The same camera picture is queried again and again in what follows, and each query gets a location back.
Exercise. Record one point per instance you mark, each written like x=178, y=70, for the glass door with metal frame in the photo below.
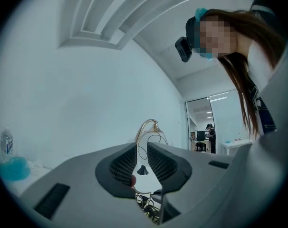
x=226, y=117

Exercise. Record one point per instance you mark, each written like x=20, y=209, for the person's head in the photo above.
x=217, y=37

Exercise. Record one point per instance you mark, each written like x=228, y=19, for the white background table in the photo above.
x=234, y=144

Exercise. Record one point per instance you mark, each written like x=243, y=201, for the blue face mask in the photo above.
x=208, y=56

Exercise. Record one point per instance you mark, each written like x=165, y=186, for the white globe lamp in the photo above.
x=156, y=128

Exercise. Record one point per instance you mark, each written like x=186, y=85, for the black head-mounted camera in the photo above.
x=184, y=49

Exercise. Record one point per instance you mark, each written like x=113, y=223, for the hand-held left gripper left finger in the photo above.
x=87, y=186

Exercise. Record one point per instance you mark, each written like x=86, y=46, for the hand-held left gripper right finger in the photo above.
x=205, y=186

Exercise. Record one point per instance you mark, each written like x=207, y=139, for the blue liquid spray bottle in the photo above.
x=13, y=168

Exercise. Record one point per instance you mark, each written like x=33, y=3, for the black office chair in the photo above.
x=200, y=142

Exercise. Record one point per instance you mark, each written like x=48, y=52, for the person's dark garment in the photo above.
x=265, y=113

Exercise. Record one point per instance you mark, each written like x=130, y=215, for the clear water bottle blue label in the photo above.
x=6, y=144

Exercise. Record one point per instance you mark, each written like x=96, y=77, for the person's white fuzzy jacket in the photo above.
x=255, y=63

